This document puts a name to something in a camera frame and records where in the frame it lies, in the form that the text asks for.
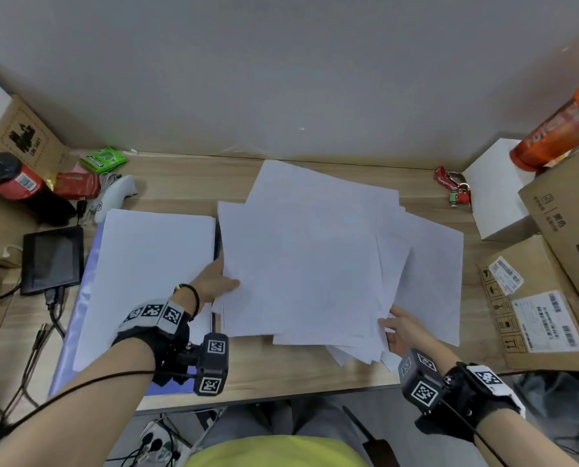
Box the orange drink bottle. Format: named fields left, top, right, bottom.
left=509, top=75, right=579, bottom=172

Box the green gum packet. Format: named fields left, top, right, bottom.
left=79, top=147, right=127, bottom=174

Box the person's right hand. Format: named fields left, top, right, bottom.
left=376, top=307, right=462, bottom=379

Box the red keychain with green charm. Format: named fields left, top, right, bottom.
left=434, top=165, right=473, bottom=210

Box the flat cardboard box with labels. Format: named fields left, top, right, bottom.
left=478, top=234, right=579, bottom=373

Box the white handheld controller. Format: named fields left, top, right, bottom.
left=93, top=174, right=138, bottom=224

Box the dark brown chair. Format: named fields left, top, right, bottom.
left=341, top=405, right=402, bottom=467

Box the white power strip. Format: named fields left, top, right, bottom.
left=138, top=420, right=183, bottom=462

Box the large cardboard box with window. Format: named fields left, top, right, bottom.
left=518, top=133, right=579, bottom=365

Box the person's left forearm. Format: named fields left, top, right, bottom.
left=0, top=341, right=156, bottom=467

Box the black cable bundle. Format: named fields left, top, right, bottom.
left=0, top=281, right=52, bottom=443

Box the person's yellow shirt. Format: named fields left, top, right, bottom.
left=184, top=435, right=368, bottom=467

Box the brown box with white top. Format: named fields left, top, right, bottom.
left=0, top=62, right=71, bottom=268

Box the blue plastic folder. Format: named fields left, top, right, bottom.
left=48, top=218, right=222, bottom=397

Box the person's right forearm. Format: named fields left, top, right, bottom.
left=474, top=408, right=571, bottom=467

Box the small white box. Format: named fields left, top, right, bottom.
left=462, top=138, right=539, bottom=241

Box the small black tablet screen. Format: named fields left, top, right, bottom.
left=20, top=226, right=85, bottom=296

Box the white coiled cable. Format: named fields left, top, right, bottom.
left=77, top=172, right=123, bottom=224

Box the red can with black lid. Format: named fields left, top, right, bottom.
left=0, top=152, right=43, bottom=201

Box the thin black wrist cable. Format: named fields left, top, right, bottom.
left=0, top=370, right=195, bottom=443
left=443, top=401, right=507, bottom=467

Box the pile of white papers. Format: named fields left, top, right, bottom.
left=212, top=159, right=465, bottom=368

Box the black tablet cable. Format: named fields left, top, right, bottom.
left=43, top=285, right=68, bottom=336

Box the tidy white paper stack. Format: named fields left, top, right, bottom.
left=71, top=208, right=217, bottom=373

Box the black wrist camera with markers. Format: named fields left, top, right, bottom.
left=397, top=348, right=526, bottom=441
left=112, top=298, right=230, bottom=397

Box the person's left hand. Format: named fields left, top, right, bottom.
left=191, top=256, right=241, bottom=315

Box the black bead bracelet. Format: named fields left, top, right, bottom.
left=173, top=283, right=201, bottom=320

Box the clear tape piece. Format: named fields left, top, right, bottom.
left=221, top=143, right=271, bottom=159

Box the red snack packet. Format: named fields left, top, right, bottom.
left=53, top=171, right=101, bottom=199

